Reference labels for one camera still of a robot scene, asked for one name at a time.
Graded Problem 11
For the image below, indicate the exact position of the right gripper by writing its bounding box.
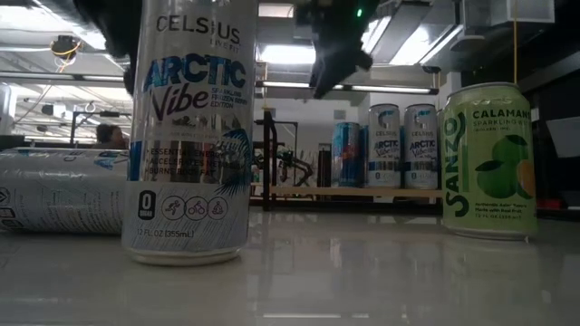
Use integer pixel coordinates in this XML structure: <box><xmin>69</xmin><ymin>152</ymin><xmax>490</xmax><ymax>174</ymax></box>
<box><xmin>310</xmin><ymin>20</ymin><xmax>377</xmax><ymax>100</ymax></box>

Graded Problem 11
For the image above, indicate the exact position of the ceiling light panel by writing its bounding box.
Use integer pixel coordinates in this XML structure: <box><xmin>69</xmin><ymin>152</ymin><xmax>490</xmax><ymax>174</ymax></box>
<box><xmin>258</xmin><ymin>43</ymin><xmax>317</xmax><ymax>65</ymax></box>

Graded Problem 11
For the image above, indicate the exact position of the person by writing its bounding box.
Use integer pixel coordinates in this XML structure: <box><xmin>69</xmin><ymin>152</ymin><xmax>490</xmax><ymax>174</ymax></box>
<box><xmin>92</xmin><ymin>122</ymin><xmax>131</xmax><ymax>150</ymax></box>

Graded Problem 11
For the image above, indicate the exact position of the long tube light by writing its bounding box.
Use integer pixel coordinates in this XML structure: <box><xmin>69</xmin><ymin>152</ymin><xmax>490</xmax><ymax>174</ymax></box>
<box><xmin>256</xmin><ymin>80</ymin><xmax>440</xmax><ymax>96</ymax></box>

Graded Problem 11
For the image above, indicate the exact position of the black box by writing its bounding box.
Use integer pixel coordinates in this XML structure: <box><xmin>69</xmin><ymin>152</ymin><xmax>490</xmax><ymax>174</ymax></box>
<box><xmin>316</xmin><ymin>143</ymin><xmax>334</xmax><ymax>188</ymax></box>

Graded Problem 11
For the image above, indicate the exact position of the black partition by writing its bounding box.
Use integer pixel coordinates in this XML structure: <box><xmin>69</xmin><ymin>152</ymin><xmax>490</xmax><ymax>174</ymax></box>
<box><xmin>0</xmin><ymin>134</ymin><xmax>132</xmax><ymax>150</ymax></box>

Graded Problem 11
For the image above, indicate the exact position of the green Sanzo Calamansi can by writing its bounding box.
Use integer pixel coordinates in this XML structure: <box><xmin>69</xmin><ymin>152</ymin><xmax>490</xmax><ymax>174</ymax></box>
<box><xmin>440</xmin><ymin>81</ymin><xmax>539</xmax><ymax>241</ymax></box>

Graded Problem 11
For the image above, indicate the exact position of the white ceiling box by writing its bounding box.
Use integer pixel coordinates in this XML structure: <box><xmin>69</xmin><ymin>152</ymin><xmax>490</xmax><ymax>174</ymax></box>
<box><xmin>491</xmin><ymin>0</ymin><xmax>556</xmax><ymax>26</ymax></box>

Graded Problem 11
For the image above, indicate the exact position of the grey panel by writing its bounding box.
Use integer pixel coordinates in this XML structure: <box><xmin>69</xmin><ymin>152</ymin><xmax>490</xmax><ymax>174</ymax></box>
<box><xmin>546</xmin><ymin>116</ymin><xmax>580</xmax><ymax>158</ymax></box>

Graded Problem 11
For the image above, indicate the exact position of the black ceiling device yellow cable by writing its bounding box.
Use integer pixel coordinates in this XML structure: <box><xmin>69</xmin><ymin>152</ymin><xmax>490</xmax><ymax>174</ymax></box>
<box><xmin>48</xmin><ymin>34</ymin><xmax>83</xmax><ymax>60</ymax></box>

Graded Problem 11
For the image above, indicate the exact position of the silver ceiling duct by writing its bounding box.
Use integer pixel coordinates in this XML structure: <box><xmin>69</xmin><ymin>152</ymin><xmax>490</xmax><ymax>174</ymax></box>
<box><xmin>38</xmin><ymin>0</ymin><xmax>137</xmax><ymax>73</ymax></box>

